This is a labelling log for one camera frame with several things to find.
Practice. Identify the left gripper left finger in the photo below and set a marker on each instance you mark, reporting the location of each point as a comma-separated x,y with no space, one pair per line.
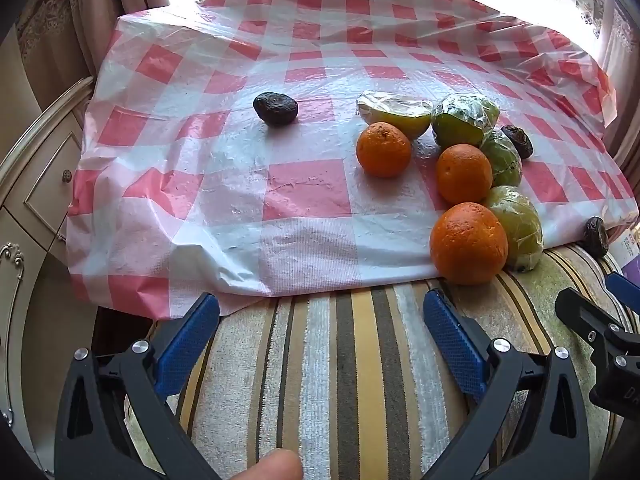
114,421

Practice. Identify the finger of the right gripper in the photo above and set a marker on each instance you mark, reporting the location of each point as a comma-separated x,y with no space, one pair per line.
622,288
597,328

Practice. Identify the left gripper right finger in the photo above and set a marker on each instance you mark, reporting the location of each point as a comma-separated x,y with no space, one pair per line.
551,438

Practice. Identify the yellow-green fruit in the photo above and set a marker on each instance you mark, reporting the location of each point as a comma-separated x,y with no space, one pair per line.
520,221

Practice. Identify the large front orange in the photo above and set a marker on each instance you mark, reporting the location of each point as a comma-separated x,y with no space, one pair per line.
468,245

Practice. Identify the green fruit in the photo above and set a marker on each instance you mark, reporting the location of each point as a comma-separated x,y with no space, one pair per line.
463,118
505,162

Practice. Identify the dark passion fruit back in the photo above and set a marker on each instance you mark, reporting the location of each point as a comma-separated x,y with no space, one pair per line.
520,140

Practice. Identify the green fruit top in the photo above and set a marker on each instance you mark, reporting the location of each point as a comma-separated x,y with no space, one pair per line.
463,118

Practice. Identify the large dark passion fruit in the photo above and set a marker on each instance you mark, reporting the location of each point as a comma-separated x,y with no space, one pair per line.
275,109

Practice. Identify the left hand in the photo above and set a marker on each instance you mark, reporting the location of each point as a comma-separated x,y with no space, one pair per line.
277,465

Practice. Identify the purple white cardboard box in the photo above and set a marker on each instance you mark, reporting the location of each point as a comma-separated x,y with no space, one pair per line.
625,252

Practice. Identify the cream cabinet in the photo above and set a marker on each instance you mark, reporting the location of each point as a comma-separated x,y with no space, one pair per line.
42,320

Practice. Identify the striped towel cloth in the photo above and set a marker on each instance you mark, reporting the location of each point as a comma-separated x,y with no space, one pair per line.
353,382

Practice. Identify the right brown curtain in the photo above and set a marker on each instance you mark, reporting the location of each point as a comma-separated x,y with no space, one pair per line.
619,57

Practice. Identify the red white checkered tablecloth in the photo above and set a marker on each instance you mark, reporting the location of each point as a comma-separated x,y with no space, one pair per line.
182,189

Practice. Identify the left beige curtain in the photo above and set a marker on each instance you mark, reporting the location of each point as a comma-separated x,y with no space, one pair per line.
62,41

